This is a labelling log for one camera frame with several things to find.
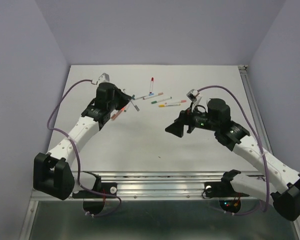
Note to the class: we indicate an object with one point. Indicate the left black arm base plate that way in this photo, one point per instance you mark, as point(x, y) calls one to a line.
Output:
point(105, 188)

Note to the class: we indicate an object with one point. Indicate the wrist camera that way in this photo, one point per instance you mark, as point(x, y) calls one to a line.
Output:
point(192, 94)
point(104, 78)

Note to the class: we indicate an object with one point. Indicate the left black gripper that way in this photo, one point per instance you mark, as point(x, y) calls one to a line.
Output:
point(123, 97)

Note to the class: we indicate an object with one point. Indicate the pink capped marker pen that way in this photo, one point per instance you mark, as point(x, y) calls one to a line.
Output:
point(175, 102)

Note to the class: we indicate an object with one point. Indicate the aluminium right side rail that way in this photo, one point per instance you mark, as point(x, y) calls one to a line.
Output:
point(257, 118)

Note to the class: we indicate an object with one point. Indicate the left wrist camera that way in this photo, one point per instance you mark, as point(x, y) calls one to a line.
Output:
point(104, 78)

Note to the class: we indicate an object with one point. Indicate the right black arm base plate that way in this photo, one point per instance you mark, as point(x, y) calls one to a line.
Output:
point(218, 189)

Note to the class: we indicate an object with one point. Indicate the peach capped marker pen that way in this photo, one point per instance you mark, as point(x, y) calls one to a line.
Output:
point(153, 96)

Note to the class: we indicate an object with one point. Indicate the red capped marker pen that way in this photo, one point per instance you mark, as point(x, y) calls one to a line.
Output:
point(151, 85)

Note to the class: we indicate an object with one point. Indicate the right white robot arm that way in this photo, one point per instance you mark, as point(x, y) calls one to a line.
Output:
point(281, 187)

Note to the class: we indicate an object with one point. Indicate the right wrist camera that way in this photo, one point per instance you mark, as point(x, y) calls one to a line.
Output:
point(192, 94)

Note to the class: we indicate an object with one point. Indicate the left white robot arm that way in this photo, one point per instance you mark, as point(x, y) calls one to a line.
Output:
point(52, 172)

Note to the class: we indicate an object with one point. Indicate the grey capped marker pen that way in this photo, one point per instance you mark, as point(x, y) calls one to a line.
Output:
point(132, 103)

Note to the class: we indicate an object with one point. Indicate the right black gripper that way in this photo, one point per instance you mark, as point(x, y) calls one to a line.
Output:
point(185, 116)

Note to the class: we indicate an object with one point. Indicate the aluminium front rail frame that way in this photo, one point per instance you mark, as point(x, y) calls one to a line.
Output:
point(155, 206)

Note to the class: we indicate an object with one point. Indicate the yellow capped marker pen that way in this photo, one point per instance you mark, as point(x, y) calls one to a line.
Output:
point(169, 105)

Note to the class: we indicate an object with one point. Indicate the brown capped marker pen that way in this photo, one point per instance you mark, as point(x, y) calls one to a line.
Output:
point(114, 116)

